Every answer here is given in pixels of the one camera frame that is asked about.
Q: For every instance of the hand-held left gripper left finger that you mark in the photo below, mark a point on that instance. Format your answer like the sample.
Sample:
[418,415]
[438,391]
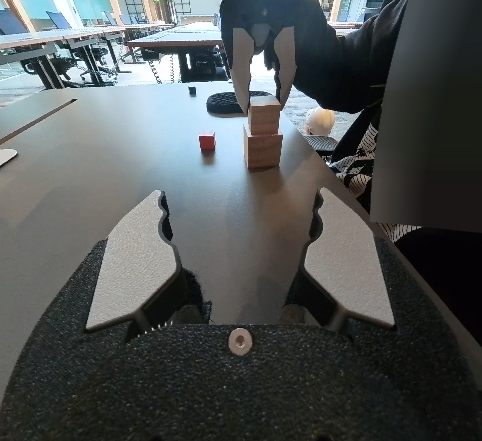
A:
[132,268]

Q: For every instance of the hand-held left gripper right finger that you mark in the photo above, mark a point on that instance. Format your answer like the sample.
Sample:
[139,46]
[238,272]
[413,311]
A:
[350,264]

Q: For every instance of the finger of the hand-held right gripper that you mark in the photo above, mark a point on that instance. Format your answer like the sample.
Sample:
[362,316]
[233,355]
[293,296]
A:
[285,64]
[242,68]

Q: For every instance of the medium wooden cube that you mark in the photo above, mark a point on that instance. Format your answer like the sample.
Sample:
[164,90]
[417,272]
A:
[264,116]

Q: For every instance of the small red cube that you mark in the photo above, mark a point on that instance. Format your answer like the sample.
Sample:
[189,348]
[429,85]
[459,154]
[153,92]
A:
[207,141]

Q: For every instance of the large wooden cube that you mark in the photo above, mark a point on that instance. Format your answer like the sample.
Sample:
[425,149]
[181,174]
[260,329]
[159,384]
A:
[263,149]

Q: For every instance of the person's right forearm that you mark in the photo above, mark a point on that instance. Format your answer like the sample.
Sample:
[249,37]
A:
[354,57]

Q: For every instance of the black wrist rest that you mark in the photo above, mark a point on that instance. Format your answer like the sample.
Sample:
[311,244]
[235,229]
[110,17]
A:
[226,103]

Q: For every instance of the white round object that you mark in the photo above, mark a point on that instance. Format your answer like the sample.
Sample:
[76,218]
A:
[321,121]

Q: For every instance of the wooden office table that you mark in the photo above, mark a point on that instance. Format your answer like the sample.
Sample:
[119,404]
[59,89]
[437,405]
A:
[68,38]
[177,38]

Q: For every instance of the black office chair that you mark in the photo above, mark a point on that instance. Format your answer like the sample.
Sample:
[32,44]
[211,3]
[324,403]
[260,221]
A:
[320,143]

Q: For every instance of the person's printed shirt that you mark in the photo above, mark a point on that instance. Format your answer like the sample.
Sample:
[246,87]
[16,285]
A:
[361,170]

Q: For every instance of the white document stand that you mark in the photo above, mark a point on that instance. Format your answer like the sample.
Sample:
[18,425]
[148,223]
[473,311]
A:
[6,157]

